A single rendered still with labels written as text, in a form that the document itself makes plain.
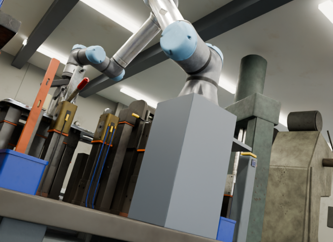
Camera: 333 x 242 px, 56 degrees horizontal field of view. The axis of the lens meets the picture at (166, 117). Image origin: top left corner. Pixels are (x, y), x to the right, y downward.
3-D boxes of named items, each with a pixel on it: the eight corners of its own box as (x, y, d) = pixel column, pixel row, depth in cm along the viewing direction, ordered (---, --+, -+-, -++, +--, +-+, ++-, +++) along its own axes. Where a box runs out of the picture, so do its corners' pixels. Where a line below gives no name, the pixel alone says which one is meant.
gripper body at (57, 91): (75, 104, 137) (83, 80, 141) (56, 95, 132) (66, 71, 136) (67, 106, 143) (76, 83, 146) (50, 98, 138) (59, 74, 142)
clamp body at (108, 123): (84, 208, 123) (111, 120, 135) (98, 211, 115) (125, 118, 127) (69, 204, 120) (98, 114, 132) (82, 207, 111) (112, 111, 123)
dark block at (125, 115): (100, 211, 125) (129, 114, 138) (110, 213, 119) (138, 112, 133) (89, 208, 122) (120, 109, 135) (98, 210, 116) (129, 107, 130)
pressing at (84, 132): (205, 189, 209) (206, 187, 210) (233, 192, 192) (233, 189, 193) (-11, 107, 129) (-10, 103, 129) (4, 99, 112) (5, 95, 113)
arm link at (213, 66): (224, 90, 112) (230, 58, 116) (206, 72, 102) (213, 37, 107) (195, 92, 119) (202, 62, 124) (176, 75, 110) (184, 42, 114)
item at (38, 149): (24, 191, 125) (49, 124, 135) (27, 192, 122) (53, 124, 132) (6, 187, 121) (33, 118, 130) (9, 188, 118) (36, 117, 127)
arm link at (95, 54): (114, 55, 141) (98, 58, 148) (95, 40, 133) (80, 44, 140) (109, 70, 138) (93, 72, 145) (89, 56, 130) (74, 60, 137)
